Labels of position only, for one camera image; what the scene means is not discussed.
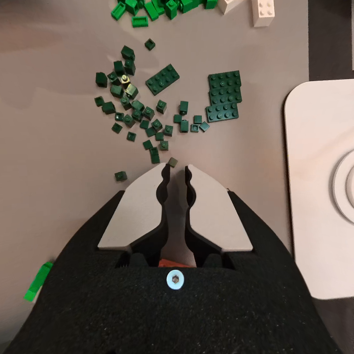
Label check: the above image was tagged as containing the bright green long lego piece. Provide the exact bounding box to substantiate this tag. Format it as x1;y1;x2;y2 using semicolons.
23;261;54;302

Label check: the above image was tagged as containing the dark green lego plate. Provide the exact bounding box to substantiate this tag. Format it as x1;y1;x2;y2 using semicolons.
208;70;242;90
145;64;180;96
205;103;239;122
209;87;243;106

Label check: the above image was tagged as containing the white book stand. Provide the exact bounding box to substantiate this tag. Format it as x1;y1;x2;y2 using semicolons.
284;80;354;300

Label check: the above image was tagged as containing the pile of bright green pieces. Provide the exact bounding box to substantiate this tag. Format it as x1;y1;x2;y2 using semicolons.
111;0;219;28

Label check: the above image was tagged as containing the pile of dark green pieces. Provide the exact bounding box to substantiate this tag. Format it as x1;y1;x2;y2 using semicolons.
94;37;211;183

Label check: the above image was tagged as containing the orange brick separator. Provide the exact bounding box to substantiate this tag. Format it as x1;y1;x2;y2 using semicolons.
158;258;192;268

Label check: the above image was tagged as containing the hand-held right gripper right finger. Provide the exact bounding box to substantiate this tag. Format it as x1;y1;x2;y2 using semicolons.
184;164;254;268

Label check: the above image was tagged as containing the white lego brick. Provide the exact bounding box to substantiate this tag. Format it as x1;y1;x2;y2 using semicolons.
252;0;275;27
218;0;238;15

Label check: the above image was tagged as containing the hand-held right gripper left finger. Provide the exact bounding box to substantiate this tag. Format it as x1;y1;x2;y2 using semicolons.
97;163;170;268

